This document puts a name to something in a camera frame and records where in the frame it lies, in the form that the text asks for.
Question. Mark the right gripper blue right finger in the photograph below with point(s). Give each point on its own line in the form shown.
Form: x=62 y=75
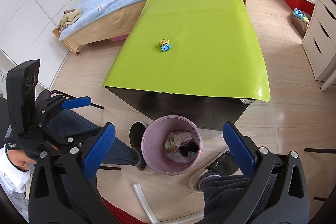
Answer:
x=242 y=149

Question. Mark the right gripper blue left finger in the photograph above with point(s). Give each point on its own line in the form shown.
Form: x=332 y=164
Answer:
x=96 y=148

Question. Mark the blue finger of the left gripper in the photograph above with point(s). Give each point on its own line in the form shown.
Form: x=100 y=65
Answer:
x=76 y=103

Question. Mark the black hair scrunchie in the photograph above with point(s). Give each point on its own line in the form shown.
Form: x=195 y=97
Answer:
x=189 y=149

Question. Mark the white cotton socks box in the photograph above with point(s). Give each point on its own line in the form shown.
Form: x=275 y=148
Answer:
x=182 y=138

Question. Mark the green white sock roll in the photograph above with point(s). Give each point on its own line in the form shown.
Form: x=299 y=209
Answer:
x=170 y=146

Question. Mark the pink trash bin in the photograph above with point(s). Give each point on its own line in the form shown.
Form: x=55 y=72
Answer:
x=153 y=145

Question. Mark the person's left hand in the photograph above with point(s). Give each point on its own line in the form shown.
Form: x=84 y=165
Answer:
x=20 y=159

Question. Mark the white plastic strip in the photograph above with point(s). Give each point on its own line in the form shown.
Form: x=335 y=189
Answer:
x=144 y=203

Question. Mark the red cloth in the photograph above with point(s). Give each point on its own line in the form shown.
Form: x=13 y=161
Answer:
x=122 y=216

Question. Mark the beige folded towel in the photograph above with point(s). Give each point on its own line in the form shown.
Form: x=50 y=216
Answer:
x=69 y=17

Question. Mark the green table mat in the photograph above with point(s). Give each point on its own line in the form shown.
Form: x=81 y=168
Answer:
x=214 y=51

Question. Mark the white drawer cabinet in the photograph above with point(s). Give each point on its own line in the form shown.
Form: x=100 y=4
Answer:
x=319 y=40

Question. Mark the brown pet bed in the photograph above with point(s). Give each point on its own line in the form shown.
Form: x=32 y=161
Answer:
x=300 y=20

